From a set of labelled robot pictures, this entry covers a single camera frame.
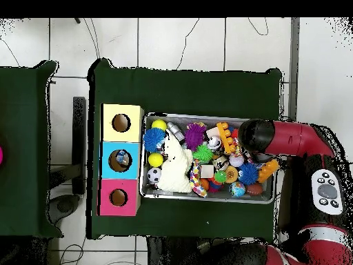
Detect clear plastic packet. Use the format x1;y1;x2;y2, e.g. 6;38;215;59
116;151;131;168

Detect multicoloured swirl ball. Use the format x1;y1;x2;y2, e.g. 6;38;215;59
230;181;247;198

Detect orange toy building block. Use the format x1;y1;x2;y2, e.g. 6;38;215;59
256;159;280;184
216;121;238;155

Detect shallow clear mesh bin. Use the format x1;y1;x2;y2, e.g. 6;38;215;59
140;112;279;204

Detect wooden box with three holes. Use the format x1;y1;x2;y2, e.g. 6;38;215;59
99;103;145;217

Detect purple spiky ball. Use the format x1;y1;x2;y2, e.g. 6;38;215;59
183;122;208;151

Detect large blue spiky ball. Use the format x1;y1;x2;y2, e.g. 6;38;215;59
143;127;167;154

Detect cream knitted cloth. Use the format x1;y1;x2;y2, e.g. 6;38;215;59
157;132;194;194

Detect yellow ball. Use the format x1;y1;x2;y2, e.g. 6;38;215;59
151;118;168;132
148;152;165;168

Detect green spiky ball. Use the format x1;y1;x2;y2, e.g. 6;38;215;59
192;144;215;165

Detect small soccer ball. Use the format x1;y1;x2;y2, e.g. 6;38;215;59
146;166;163;184

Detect silver metal can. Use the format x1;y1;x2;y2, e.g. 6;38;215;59
207;137;223;154

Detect colourful patterned cloth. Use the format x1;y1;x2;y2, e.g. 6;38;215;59
188;159;208;199

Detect dark green table cloth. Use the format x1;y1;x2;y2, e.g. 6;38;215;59
0;59;64;239
87;57;283;244

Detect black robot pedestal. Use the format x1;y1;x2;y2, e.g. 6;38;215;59
145;236;199;265

